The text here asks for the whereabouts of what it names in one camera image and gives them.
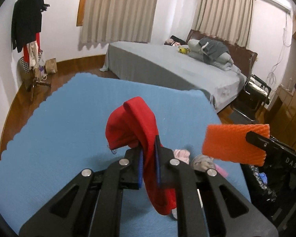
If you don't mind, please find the blue plastic bag ball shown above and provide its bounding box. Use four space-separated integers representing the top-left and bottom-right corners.
258 173 268 185

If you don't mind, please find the yellow plush toy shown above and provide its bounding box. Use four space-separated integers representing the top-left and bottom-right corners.
179 45 190 55

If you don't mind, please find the wooden coat rack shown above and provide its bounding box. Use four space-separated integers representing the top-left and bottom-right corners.
26 0 52 102

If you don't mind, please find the blue table cloth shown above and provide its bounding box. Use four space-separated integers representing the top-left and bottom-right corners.
0 72 252 237

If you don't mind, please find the beige curtain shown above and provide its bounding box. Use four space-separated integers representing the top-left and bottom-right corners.
191 0 255 47
81 0 157 44

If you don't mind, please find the left beige curtain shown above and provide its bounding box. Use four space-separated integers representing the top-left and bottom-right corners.
81 0 157 44

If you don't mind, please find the black trash bin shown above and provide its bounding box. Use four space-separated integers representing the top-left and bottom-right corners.
241 164 296 236

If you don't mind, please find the crumpled grey pink tissue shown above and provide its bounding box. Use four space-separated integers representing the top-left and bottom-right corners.
173 149 217 172

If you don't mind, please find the wooden side desk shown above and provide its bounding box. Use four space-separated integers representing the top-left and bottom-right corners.
270 87 296 150

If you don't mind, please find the wooden headboard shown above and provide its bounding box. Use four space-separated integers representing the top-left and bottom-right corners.
186 29 258 76

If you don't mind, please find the brown paper bag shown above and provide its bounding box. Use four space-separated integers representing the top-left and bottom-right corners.
45 58 58 74

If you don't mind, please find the orange foam net sleeve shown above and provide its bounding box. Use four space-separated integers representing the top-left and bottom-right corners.
202 124 270 166

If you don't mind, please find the grey pillows pile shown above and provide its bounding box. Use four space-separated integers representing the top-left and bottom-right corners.
188 38 241 74

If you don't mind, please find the right beige curtain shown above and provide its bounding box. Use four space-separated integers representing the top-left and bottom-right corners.
191 0 255 47

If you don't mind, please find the bed with grey sheet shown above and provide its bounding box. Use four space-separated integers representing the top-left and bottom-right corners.
101 41 246 112

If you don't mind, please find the black coat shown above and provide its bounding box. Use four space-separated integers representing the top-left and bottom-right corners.
11 0 50 53

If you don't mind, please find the black chair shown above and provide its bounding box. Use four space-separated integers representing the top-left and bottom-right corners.
229 74 272 125

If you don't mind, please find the red cloth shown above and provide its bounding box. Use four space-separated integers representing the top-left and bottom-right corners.
105 96 176 216

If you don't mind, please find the red garment on rack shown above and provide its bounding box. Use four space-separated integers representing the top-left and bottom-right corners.
23 33 40 64

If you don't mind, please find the pink face mask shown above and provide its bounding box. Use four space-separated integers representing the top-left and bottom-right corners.
214 164 228 178

